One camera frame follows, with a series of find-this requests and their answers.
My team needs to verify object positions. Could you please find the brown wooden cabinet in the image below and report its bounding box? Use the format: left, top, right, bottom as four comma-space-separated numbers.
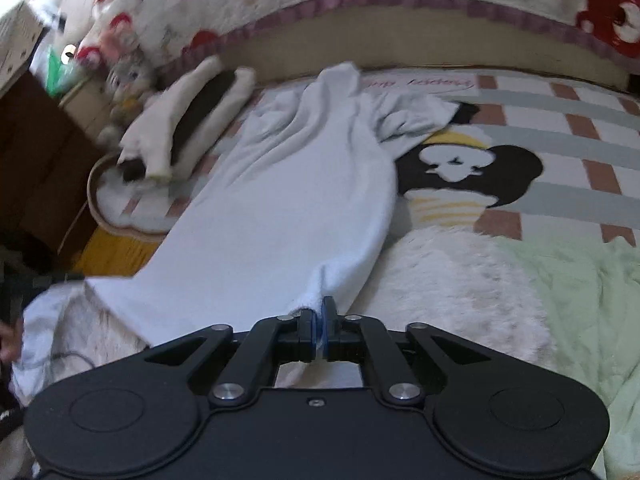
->
0, 70, 106, 271

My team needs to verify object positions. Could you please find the grey plush toy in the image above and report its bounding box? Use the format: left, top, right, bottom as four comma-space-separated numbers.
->
97, 52, 156, 148

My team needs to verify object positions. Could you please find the folded smooth white garment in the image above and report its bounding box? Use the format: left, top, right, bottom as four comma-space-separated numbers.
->
170, 66, 257, 183

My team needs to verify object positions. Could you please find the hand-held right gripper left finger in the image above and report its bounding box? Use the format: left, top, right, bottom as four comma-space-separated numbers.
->
144, 309, 319, 407

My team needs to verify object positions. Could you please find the round wicker cushion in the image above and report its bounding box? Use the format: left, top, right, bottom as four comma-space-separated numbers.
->
86, 152, 176, 239

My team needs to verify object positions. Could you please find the red and white plush toy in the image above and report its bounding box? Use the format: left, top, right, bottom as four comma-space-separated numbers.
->
75, 17, 146, 68

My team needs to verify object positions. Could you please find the yellow fringed cloth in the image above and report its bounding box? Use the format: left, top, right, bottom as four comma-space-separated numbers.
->
70, 227, 168, 278

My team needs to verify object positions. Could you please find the beige bed base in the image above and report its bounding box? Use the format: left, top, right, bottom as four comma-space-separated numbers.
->
220, 7, 631, 93

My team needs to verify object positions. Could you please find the green plastic bag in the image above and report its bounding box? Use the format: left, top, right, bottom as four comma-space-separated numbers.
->
45, 45, 83, 98

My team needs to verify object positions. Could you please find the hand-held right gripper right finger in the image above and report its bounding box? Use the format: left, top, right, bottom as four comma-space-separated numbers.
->
321, 296, 493, 407

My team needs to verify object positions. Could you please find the checked cartoon print rug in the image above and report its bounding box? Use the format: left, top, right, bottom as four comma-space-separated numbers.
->
125, 72, 640, 261

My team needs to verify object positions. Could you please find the folded white waffle garment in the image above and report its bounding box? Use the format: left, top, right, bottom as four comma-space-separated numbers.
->
117, 55, 223, 183

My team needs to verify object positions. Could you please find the white t-shirt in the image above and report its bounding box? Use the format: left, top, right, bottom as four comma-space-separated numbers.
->
85, 61, 466, 391

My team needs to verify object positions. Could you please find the folded dark grey garment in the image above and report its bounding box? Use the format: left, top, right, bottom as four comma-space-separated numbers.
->
167, 69, 238, 166

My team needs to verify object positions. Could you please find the light green blanket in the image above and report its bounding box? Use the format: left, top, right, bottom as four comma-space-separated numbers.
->
495, 235, 640, 480

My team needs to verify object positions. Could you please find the white cardboard box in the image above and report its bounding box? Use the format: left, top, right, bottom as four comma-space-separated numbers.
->
0, 0, 47, 83

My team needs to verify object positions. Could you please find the person's left hand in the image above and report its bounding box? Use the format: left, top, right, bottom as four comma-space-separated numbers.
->
0, 321, 22, 363

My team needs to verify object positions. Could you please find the black cable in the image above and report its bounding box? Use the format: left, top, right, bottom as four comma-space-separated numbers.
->
25, 347, 98, 368

